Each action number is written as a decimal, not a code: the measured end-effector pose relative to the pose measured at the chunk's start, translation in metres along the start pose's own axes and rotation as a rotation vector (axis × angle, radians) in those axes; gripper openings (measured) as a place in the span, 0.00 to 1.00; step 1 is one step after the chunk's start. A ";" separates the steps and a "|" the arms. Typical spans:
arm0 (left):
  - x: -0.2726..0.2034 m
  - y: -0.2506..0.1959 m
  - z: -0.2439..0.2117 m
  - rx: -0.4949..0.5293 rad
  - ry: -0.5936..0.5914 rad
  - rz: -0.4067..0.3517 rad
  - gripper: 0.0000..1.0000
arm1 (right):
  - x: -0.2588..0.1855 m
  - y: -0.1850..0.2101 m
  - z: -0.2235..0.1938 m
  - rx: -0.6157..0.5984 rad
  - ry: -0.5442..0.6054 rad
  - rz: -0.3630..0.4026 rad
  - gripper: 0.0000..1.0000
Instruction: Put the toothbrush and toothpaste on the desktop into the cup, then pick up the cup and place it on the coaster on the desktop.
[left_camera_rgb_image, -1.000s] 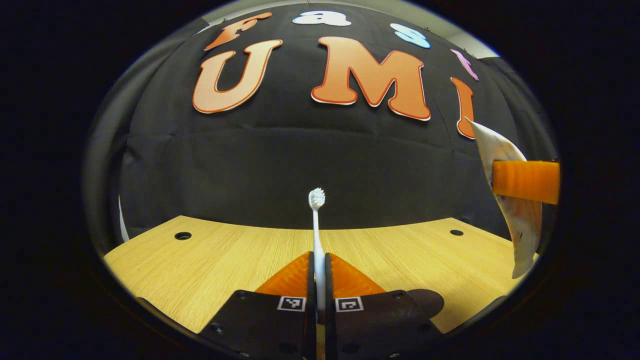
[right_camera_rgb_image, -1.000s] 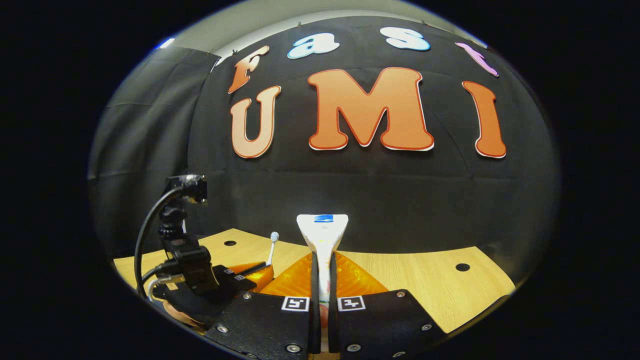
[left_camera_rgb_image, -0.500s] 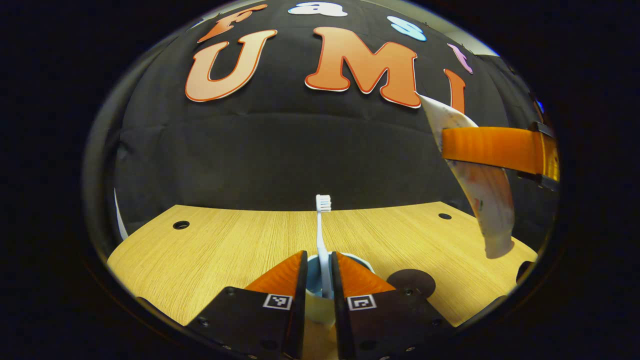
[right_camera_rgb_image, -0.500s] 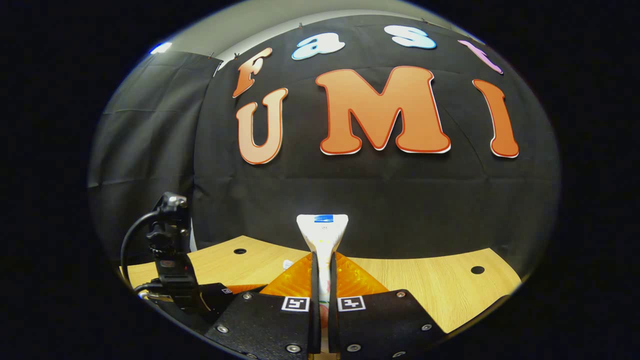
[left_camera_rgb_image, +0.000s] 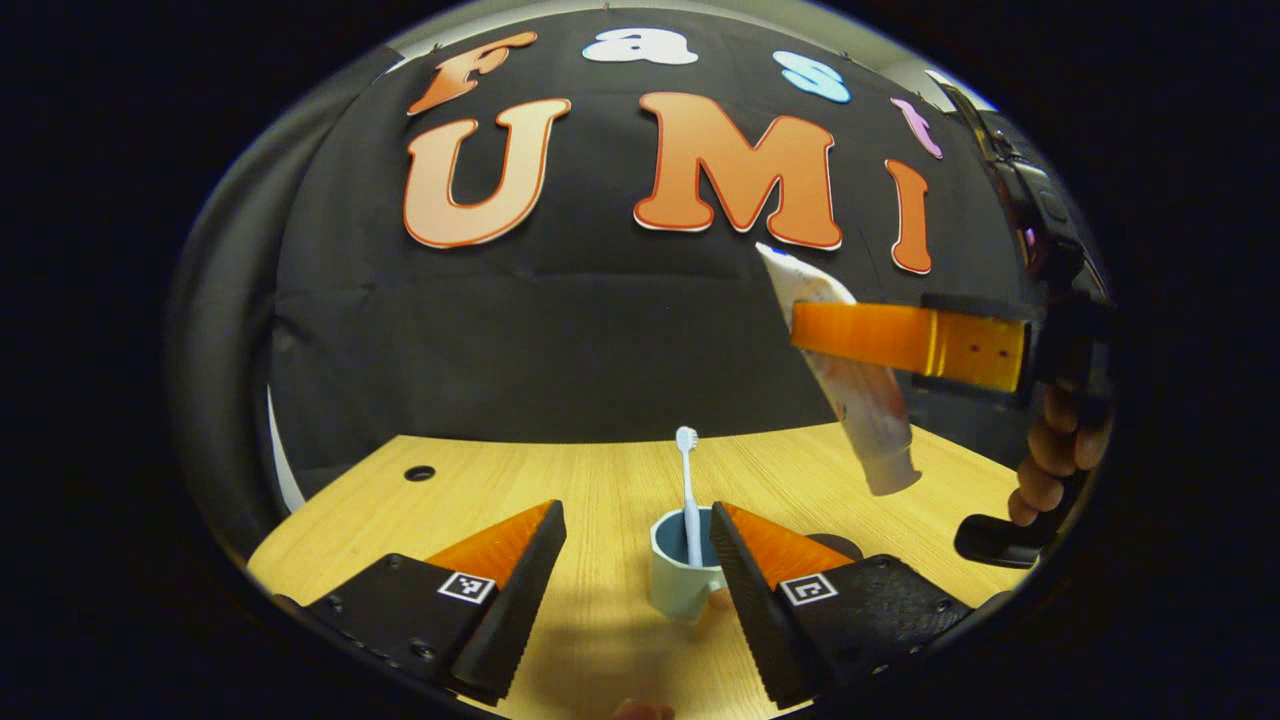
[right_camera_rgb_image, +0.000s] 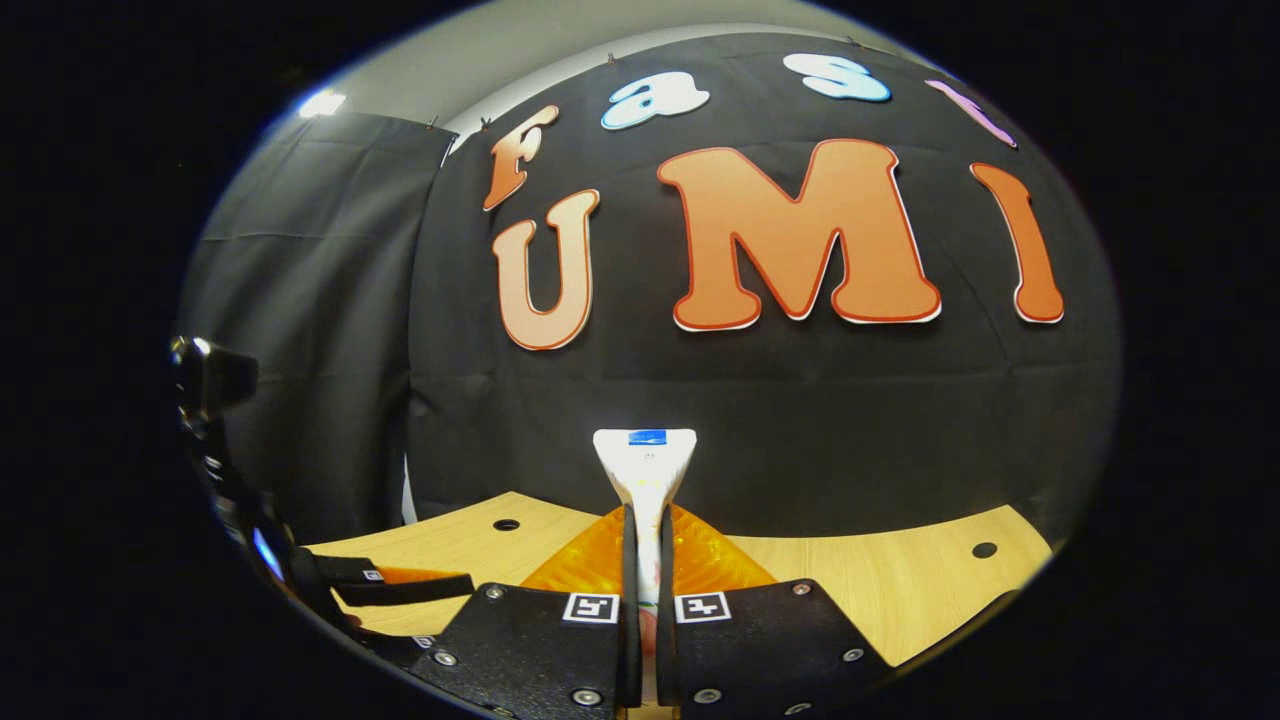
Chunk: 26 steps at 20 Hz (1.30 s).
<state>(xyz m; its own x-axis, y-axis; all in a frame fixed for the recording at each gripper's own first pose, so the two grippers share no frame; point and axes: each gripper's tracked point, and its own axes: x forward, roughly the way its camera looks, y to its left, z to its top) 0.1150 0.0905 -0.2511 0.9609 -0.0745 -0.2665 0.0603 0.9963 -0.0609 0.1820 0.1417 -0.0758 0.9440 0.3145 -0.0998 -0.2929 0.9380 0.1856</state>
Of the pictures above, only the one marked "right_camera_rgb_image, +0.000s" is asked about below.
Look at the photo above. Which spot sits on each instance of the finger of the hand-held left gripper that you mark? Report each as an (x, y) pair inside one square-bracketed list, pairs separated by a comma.
[(400, 645), (400, 590)]

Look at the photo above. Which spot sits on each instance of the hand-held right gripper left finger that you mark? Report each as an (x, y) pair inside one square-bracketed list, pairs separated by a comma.
[(540, 650)]

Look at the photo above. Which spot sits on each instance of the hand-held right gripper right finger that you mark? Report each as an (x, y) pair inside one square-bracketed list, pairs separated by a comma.
[(760, 650)]

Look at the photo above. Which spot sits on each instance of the white toothpaste tube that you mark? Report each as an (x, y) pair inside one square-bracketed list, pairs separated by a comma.
[(645, 470)]

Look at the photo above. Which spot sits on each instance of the wooden desktop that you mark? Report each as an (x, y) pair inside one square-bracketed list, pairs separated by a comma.
[(900, 590)]

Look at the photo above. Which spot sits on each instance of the plain black hanging cloth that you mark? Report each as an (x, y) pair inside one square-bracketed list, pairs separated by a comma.
[(320, 300)]

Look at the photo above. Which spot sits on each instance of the black backdrop cloth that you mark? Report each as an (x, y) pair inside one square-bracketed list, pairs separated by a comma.
[(800, 420)]

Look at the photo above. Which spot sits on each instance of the white ceiling light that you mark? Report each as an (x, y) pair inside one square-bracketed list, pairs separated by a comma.
[(322, 104)]

